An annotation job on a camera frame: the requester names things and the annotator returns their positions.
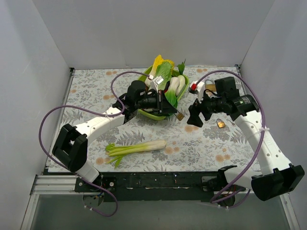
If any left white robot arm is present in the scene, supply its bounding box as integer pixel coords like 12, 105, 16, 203
52, 80, 177, 192

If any toy celery stalk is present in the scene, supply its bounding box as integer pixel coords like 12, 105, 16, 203
105, 139, 166, 168

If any large toy napa cabbage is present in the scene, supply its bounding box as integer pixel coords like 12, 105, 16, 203
155, 60, 175, 90

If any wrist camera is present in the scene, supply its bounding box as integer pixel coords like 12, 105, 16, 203
188, 81, 206, 102
150, 76, 164, 91

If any floral table mat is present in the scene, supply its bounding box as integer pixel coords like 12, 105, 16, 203
61, 69, 254, 172

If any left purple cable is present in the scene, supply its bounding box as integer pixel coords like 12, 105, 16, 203
38, 71, 154, 218

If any aluminium frame rail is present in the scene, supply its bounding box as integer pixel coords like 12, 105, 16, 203
20, 174, 80, 230

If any large brass padlock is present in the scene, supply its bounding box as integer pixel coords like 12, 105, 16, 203
204, 79, 216, 92

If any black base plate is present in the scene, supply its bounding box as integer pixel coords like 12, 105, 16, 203
43, 167, 248, 203

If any green plastic basket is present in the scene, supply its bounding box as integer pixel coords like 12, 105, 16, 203
138, 66, 189, 121

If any toy bok choy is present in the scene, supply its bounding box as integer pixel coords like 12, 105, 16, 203
166, 75, 186, 96

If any yellow toy cabbage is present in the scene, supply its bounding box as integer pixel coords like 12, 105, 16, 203
145, 55, 171, 87

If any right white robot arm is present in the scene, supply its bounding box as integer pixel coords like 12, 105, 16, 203
187, 77, 305, 203

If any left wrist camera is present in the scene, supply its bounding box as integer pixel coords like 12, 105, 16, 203
150, 76, 164, 91

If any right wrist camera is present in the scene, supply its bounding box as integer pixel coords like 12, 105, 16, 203
188, 81, 206, 102

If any small brass padlock shackle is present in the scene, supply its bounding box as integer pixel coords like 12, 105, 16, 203
175, 111, 185, 121

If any toy leafy green sprig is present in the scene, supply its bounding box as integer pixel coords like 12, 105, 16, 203
177, 60, 186, 75

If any small brass padlock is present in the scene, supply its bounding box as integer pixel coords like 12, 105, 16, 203
216, 118, 226, 128

